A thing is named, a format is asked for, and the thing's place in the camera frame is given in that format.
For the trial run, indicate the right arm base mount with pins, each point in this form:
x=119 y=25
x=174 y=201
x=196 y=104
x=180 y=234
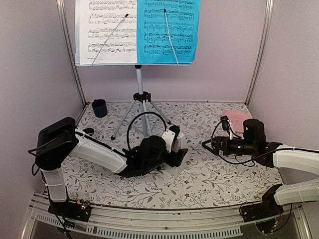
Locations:
x=252 y=212

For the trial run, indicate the floral table mat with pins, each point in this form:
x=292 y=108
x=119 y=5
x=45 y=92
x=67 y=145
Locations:
x=207 y=181

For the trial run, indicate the pink plate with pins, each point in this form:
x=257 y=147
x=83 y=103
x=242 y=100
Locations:
x=237 y=118

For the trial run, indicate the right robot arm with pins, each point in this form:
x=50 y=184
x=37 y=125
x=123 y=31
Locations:
x=272 y=155

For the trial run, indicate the white paper coffee cup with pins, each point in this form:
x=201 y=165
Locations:
x=89 y=131

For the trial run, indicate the blue sheet music page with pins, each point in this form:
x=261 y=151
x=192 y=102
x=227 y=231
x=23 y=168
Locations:
x=167 y=31

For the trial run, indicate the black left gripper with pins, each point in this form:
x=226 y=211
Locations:
x=177 y=158

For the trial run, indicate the aluminium frame post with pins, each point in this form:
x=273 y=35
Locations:
x=261 y=50
x=70 y=53

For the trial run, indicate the left aluminium frame post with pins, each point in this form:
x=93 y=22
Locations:
x=70 y=53

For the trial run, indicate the aluminium front rail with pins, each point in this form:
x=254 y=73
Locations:
x=124 y=223

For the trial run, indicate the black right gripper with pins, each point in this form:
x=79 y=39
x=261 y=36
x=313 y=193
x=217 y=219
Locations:
x=218 y=141

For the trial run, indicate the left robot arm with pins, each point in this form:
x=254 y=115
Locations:
x=63 y=138

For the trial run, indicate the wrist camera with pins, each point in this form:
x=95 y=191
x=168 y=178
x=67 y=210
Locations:
x=170 y=135
x=226 y=126

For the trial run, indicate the white metronome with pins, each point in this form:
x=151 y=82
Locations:
x=177 y=158

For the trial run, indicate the right aluminium frame post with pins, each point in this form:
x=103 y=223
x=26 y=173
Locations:
x=261 y=50

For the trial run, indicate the white sheet music page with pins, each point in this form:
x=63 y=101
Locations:
x=106 y=32

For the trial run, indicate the dark blue cup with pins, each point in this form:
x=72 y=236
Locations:
x=99 y=108

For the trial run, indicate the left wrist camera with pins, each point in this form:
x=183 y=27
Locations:
x=170 y=135

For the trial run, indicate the white perforated music stand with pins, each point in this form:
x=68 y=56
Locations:
x=141 y=97

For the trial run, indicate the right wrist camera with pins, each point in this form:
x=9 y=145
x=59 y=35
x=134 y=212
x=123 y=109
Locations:
x=226 y=126

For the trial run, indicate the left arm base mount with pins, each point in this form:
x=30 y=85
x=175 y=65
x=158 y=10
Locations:
x=80 y=210

